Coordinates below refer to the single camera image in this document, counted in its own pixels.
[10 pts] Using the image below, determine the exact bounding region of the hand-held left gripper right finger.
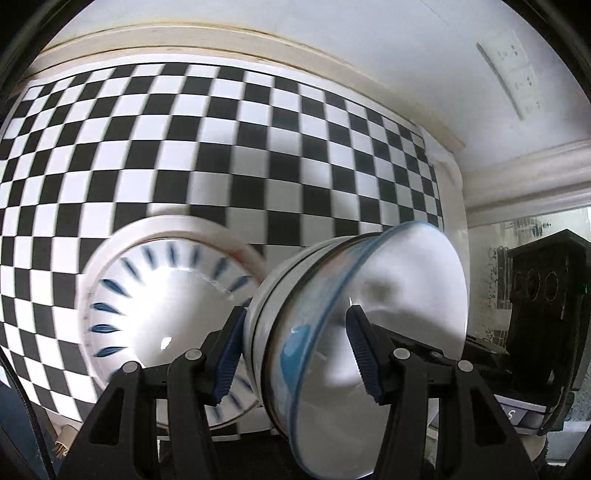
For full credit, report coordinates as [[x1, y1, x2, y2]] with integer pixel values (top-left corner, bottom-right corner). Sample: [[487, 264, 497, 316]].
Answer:
[[345, 305, 539, 480]]

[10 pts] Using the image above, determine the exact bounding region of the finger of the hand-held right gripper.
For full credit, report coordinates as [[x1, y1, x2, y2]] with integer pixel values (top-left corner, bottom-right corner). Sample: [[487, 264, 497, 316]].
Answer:
[[462, 336, 511, 370]]

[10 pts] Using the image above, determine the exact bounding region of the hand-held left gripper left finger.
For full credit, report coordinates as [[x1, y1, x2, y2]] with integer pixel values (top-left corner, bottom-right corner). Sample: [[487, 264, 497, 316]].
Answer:
[[58, 305, 249, 480]]

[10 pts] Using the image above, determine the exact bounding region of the white bowl with teal pattern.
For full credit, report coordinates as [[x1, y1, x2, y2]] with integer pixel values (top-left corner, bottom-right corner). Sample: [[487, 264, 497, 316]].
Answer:
[[265, 220, 470, 479]]

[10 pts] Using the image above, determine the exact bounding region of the white plate with blue leaves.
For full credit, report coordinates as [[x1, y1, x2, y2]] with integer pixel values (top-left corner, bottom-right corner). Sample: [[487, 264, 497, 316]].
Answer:
[[85, 240, 260, 428]]

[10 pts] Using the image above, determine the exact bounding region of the white plate with pink flowers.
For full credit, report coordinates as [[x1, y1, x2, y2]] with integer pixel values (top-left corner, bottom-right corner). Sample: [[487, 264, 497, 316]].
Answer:
[[76, 216, 269, 431]]

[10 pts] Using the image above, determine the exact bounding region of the small white plug connector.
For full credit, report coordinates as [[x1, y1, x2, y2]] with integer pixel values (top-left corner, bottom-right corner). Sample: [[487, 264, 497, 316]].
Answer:
[[54, 424, 78, 459]]

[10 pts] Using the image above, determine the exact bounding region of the black and white checkered cloth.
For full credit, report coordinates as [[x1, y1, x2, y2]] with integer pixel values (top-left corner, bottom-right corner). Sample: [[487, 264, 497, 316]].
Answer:
[[0, 62, 446, 437]]

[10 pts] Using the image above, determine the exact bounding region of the white moulded frame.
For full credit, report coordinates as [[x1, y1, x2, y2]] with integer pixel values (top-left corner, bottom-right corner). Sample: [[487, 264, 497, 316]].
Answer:
[[462, 138, 591, 228]]

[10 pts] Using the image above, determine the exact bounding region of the black cable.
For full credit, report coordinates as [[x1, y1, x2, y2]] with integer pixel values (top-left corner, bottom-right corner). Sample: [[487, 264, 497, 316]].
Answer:
[[0, 346, 51, 480]]

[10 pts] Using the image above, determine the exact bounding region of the white wall socket panel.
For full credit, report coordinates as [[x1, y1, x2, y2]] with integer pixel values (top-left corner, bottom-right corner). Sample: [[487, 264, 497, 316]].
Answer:
[[476, 30, 544, 121]]

